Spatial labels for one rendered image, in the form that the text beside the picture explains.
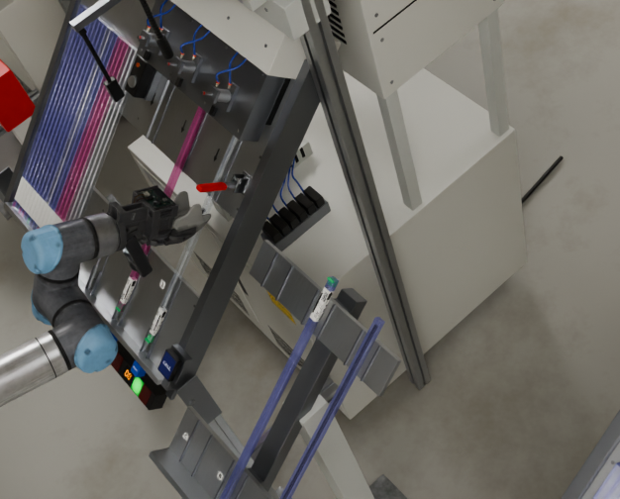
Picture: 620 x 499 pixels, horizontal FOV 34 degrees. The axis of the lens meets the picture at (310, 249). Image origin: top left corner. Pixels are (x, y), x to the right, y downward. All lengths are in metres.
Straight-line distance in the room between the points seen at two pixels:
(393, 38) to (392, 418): 1.16
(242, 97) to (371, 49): 0.25
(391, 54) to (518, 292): 1.11
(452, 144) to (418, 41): 0.47
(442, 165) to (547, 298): 0.66
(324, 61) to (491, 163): 0.75
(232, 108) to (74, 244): 0.36
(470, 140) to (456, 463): 0.82
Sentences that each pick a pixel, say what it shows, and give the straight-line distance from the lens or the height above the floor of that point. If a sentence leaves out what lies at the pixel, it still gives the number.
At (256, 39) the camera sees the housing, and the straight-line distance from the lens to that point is 1.73.
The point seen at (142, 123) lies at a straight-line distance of 2.07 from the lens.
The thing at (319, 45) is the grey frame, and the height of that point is 1.27.
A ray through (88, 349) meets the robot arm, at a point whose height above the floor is 1.08.
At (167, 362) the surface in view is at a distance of 1.95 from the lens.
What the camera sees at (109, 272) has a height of 0.77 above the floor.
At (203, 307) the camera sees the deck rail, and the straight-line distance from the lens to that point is 1.91.
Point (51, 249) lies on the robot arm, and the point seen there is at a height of 1.16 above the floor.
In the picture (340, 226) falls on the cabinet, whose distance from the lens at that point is 2.23.
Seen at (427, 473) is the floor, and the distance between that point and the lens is 2.60.
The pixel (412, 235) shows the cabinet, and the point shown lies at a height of 0.56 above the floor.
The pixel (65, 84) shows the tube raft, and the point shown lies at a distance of 2.27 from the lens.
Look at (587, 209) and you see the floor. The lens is 2.95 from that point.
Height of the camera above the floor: 2.41
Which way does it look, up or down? 54 degrees down
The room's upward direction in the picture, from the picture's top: 22 degrees counter-clockwise
